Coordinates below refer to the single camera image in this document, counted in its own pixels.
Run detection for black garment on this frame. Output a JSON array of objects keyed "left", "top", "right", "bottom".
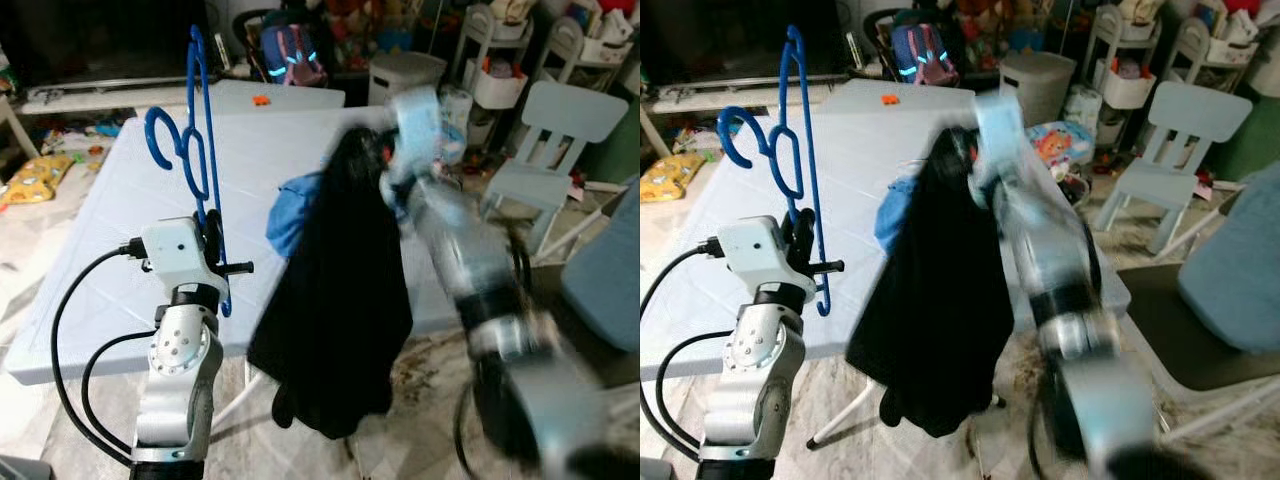
[
  {"left": 245, "top": 128, "right": 416, "bottom": 441},
  {"left": 845, "top": 125, "right": 1016, "bottom": 438}
]

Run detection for blue plastic hanger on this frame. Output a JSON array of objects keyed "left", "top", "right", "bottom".
[
  {"left": 717, "top": 25, "right": 833, "bottom": 319},
  {"left": 145, "top": 25, "right": 233, "bottom": 319}
]

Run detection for blue cloth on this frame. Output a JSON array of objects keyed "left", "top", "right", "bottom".
[
  {"left": 873, "top": 178, "right": 916, "bottom": 256},
  {"left": 265, "top": 172, "right": 326, "bottom": 261}
]

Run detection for pale blue plastic table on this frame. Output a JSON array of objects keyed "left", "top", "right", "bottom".
[
  {"left": 135, "top": 78, "right": 346, "bottom": 113},
  {"left": 5, "top": 105, "right": 481, "bottom": 431},
  {"left": 820, "top": 78, "right": 976, "bottom": 113},
  {"left": 640, "top": 105, "right": 1131, "bottom": 451}
]

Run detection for yellow printed toy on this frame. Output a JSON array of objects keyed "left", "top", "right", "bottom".
[
  {"left": 0, "top": 152, "right": 73, "bottom": 206},
  {"left": 640, "top": 152, "right": 706, "bottom": 201}
]

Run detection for white low TV bench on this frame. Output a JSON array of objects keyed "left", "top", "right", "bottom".
[
  {"left": 645, "top": 78, "right": 846, "bottom": 113},
  {"left": 20, "top": 78, "right": 206, "bottom": 113}
]

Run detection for pale blue chair cushion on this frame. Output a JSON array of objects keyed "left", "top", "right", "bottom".
[
  {"left": 1178, "top": 160, "right": 1280, "bottom": 356},
  {"left": 560, "top": 185, "right": 640, "bottom": 353}
]

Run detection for purple backpack cyan stripes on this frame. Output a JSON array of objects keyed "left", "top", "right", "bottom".
[
  {"left": 258, "top": 10, "right": 328, "bottom": 89},
  {"left": 888, "top": 10, "right": 963, "bottom": 86}
]

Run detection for black television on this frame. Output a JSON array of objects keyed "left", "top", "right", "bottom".
[
  {"left": 0, "top": 0, "right": 216, "bottom": 89},
  {"left": 640, "top": 0, "right": 851, "bottom": 86}
]

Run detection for white folding chair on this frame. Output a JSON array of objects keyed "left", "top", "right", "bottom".
[
  {"left": 1115, "top": 160, "right": 1280, "bottom": 446},
  {"left": 528, "top": 185, "right": 640, "bottom": 396}
]

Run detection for grey round bin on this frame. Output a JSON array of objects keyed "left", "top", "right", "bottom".
[
  {"left": 1000, "top": 52, "right": 1081, "bottom": 128},
  {"left": 368, "top": 52, "right": 448, "bottom": 106}
]

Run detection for pale blue child chair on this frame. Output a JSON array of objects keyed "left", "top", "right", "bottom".
[
  {"left": 1093, "top": 80, "right": 1241, "bottom": 256},
  {"left": 483, "top": 80, "right": 629, "bottom": 256}
]

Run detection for colourful printed pack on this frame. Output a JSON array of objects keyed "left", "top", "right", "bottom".
[
  {"left": 440, "top": 85, "right": 479, "bottom": 166},
  {"left": 1025, "top": 120, "right": 1096, "bottom": 183}
]

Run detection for white storage trolley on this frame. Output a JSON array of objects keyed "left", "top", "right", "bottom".
[
  {"left": 1085, "top": 3, "right": 1161, "bottom": 111},
  {"left": 545, "top": 12, "right": 638, "bottom": 69},
  {"left": 1168, "top": 12, "right": 1263, "bottom": 76},
  {"left": 455, "top": 3, "right": 533, "bottom": 111}
]

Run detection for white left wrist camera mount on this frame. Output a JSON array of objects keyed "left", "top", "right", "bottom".
[
  {"left": 718, "top": 215, "right": 806, "bottom": 293},
  {"left": 140, "top": 217, "right": 229, "bottom": 293}
]

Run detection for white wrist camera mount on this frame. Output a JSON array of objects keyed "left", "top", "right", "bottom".
[
  {"left": 385, "top": 85, "right": 446, "bottom": 186},
  {"left": 718, "top": 215, "right": 806, "bottom": 293},
  {"left": 140, "top": 217, "right": 229, "bottom": 293},
  {"left": 970, "top": 88, "right": 1031, "bottom": 186}
]

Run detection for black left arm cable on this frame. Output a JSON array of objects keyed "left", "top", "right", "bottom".
[
  {"left": 50, "top": 243, "right": 166, "bottom": 468},
  {"left": 640, "top": 243, "right": 736, "bottom": 466}
]

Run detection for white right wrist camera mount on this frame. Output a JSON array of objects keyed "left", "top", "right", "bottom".
[
  {"left": 385, "top": 85, "right": 446, "bottom": 186},
  {"left": 970, "top": 88, "right": 1031, "bottom": 186}
]

